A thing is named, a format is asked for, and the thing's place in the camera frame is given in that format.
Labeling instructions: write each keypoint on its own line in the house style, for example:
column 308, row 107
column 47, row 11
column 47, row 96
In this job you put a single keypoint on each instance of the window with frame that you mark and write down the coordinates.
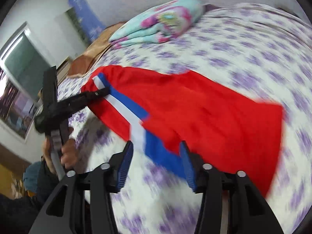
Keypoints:
column 23, row 62

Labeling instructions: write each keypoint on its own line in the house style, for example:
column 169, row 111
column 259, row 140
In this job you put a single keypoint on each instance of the folded floral teal blanket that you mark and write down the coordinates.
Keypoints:
column 159, row 24

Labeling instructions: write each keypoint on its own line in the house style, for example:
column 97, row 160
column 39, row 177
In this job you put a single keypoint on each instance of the blue wall poster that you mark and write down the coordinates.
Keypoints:
column 91, row 26

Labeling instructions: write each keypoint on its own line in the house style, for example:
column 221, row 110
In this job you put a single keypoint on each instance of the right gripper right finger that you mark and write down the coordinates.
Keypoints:
column 248, row 211

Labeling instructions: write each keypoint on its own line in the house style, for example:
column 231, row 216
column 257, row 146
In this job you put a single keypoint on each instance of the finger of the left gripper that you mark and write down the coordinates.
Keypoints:
column 80, row 101

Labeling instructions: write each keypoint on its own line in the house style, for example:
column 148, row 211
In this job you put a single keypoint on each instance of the purple floral bed sheet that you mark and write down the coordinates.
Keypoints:
column 256, row 50

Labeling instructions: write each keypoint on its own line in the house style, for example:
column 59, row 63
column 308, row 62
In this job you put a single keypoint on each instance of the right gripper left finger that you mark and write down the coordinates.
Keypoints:
column 81, row 203

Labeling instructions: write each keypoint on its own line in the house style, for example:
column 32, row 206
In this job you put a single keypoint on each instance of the red pants with stripes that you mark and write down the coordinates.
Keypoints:
column 156, row 112

